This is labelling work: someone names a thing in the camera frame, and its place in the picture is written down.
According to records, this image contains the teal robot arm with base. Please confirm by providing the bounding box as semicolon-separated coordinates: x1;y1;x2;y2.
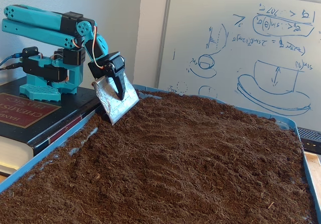
1;5;110;102

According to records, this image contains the black chemistry physics handbook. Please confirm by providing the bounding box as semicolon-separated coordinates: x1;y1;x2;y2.
0;77;110;177

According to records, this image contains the red white servo wire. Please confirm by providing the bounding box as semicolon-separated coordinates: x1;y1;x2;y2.
91;25;105;71

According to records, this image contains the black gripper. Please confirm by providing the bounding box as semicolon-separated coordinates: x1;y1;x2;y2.
87;51;140;126

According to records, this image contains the brown soil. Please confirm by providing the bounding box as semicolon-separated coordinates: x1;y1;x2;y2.
0;89;314;224

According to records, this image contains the blue cable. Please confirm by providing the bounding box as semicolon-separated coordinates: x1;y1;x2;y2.
0;54;24;68

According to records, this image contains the blue plastic tray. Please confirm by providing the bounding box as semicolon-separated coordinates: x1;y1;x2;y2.
0;83;321;224

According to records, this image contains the whiteboard with blue drawings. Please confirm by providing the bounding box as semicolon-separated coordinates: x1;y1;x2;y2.
155;0;321;129

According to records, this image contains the black cable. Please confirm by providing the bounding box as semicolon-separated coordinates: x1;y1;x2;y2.
0;63;24;71

